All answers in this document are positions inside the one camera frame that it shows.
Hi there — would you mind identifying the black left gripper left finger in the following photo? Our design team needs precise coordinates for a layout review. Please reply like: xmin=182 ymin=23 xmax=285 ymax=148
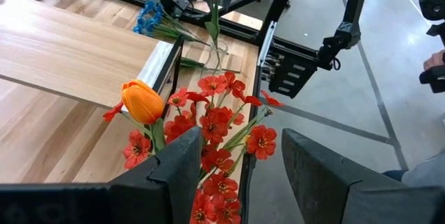
xmin=0 ymin=127 xmax=204 ymax=224

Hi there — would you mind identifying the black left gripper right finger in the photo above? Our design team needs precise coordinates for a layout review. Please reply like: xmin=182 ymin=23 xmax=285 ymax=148
xmin=281 ymin=128 xmax=445 ymax=224

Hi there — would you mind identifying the small red artificial flower bunch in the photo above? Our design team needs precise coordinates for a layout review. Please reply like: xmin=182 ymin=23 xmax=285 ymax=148
xmin=102 ymin=101 xmax=243 ymax=224

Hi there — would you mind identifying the orange artificial tulip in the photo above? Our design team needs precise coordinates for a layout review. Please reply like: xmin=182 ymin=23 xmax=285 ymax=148
xmin=120 ymin=79 xmax=168 ymax=152

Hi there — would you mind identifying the clear glass vase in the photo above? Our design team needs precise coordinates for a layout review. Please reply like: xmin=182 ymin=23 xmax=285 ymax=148
xmin=204 ymin=38 xmax=230 ymax=76

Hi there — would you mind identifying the light blue artificial flower bunch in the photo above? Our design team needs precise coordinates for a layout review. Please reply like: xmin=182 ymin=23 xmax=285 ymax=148
xmin=131 ymin=0 xmax=211 ymax=46

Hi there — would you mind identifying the person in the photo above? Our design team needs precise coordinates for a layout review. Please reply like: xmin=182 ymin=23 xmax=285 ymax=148
xmin=381 ymin=149 xmax=445 ymax=189

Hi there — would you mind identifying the person's hand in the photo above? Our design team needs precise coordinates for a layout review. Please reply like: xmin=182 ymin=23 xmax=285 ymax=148
xmin=423 ymin=49 xmax=445 ymax=72

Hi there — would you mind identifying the silver metal bracket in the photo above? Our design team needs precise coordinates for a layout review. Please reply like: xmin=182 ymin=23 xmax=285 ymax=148
xmin=257 ymin=20 xmax=277 ymax=67

